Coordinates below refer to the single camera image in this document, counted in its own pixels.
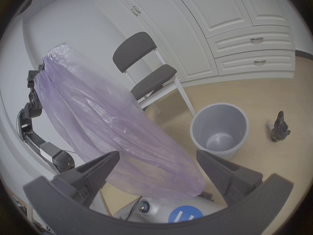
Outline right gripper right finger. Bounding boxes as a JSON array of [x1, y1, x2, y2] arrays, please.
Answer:
[[196, 149, 263, 206]]

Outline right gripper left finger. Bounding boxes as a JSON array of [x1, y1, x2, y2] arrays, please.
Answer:
[[52, 150, 121, 206]]

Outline purple plastic bag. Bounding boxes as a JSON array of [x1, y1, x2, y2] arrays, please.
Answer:
[[34, 42, 206, 197]]

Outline black plastic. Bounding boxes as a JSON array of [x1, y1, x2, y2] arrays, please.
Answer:
[[270, 111, 291, 142]]

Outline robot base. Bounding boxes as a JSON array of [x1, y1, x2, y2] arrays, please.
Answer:
[[89, 188, 229, 224]]

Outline white trash bin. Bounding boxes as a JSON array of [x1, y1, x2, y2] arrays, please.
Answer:
[[190, 103, 250, 160]]

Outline white chair dark grey seat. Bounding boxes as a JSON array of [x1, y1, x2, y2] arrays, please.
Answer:
[[112, 31, 197, 117]]

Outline white wardrobe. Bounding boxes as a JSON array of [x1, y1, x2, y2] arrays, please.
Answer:
[[94, 0, 296, 83]]

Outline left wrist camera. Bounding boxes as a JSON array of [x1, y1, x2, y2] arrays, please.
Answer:
[[26, 70, 37, 88]]

